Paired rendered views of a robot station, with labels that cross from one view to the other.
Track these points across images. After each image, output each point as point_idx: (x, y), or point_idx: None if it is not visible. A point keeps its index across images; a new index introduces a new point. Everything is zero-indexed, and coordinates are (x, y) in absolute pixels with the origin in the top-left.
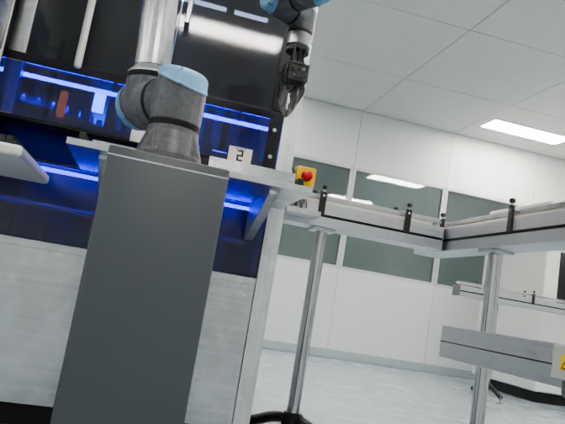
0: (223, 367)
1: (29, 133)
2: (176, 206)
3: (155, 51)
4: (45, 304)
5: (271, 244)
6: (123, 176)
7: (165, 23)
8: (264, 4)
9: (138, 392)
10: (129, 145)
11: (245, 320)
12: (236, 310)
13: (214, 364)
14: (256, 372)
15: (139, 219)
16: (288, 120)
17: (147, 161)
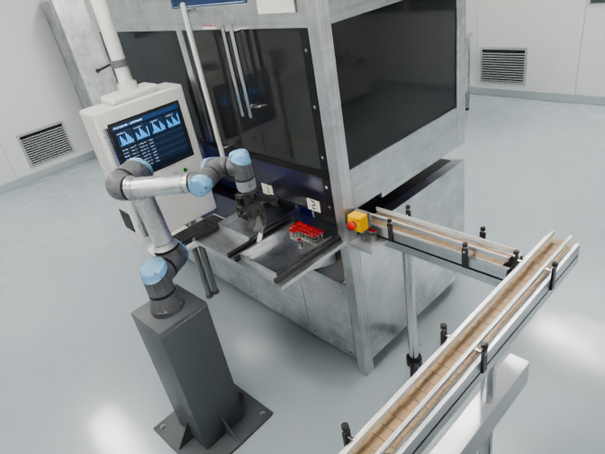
0: (343, 328)
1: None
2: (154, 342)
3: (153, 241)
4: None
5: (347, 267)
6: (138, 325)
7: (148, 226)
8: None
9: (178, 399)
10: None
11: (347, 308)
12: (340, 301)
13: (339, 325)
14: (360, 338)
15: (149, 343)
16: (332, 179)
17: (139, 322)
